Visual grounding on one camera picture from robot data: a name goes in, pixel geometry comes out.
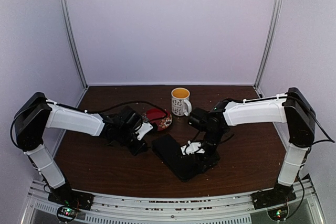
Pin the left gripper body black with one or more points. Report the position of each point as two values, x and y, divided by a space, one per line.
133 149

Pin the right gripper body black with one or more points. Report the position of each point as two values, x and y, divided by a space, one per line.
208 159

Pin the black zippered tool case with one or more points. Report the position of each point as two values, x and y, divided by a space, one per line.
184 167

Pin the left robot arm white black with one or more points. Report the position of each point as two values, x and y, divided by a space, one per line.
39 113

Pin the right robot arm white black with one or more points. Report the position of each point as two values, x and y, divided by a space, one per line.
251 158

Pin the red floral plate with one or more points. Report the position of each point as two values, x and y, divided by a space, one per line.
159 119

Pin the white floral mug yellow inside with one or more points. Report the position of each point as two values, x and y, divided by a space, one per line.
180 102

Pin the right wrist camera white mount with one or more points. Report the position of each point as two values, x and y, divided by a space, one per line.
192 148

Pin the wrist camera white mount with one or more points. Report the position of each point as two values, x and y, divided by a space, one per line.
192 148
143 130

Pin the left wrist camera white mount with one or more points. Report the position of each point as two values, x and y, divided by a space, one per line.
143 130

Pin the front aluminium rail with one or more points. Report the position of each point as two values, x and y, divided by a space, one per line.
234 208

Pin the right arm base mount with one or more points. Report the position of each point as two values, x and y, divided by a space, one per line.
276 201

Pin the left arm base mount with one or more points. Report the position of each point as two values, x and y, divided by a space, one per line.
71 202

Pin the right aluminium frame post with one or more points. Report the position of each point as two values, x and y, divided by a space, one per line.
269 40

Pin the aluminium frame post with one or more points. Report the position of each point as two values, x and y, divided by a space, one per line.
72 43
269 40

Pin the left aluminium frame post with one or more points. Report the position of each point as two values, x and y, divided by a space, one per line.
72 43

